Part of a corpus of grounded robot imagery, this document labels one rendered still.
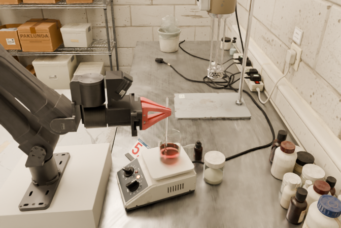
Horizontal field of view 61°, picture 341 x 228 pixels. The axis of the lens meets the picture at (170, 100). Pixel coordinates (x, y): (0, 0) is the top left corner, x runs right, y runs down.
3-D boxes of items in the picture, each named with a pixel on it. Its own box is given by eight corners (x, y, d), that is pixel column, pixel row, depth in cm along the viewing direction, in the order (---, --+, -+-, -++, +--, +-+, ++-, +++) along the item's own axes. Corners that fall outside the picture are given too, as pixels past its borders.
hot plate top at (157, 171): (152, 182, 74) (152, 179, 74) (140, 153, 84) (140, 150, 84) (195, 170, 78) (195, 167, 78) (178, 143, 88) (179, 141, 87)
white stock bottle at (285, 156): (294, 181, 85) (303, 152, 80) (273, 181, 85) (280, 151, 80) (287, 166, 91) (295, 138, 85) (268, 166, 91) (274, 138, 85)
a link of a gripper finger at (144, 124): (168, 91, 74) (131, 92, 73) (173, 105, 68) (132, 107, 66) (167, 113, 77) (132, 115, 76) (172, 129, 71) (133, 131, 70)
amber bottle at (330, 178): (313, 197, 80) (321, 173, 76) (327, 198, 80) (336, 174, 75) (318, 208, 77) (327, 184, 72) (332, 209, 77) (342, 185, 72)
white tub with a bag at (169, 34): (182, 53, 177) (183, 17, 167) (159, 54, 175) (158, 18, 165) (178, 45, 189) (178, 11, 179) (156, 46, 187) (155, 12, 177)
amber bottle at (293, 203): (285, 222, 73) (294, 195, 68) (285, 210, 76) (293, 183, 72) (303, 226, 72) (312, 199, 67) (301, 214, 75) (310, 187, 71)
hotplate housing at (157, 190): (126, 213, 76) (123, 191, 72) (115, 178, 86) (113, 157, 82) (203, 190, 82) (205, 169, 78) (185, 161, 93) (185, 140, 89)
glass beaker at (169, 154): (159, 169, 78) (159, 143, 73) (156, 154, 83) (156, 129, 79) (185, 166, 79) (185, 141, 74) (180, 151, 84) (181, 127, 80)
